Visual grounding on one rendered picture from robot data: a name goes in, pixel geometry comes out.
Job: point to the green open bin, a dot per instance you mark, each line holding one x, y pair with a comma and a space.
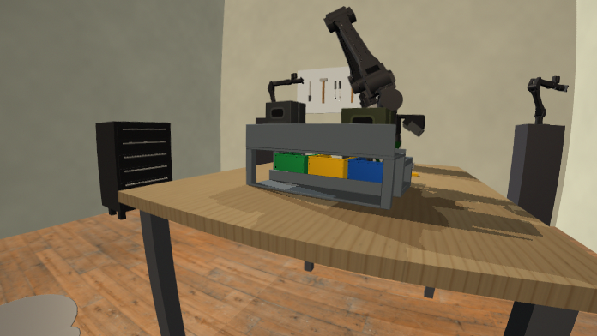
293, 162

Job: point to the yellow open bin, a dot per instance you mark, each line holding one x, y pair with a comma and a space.
328, 166

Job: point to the blue bin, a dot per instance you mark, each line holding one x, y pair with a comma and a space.
363, 170

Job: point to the olive green tool case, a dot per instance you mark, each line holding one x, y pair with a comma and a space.
367, 115

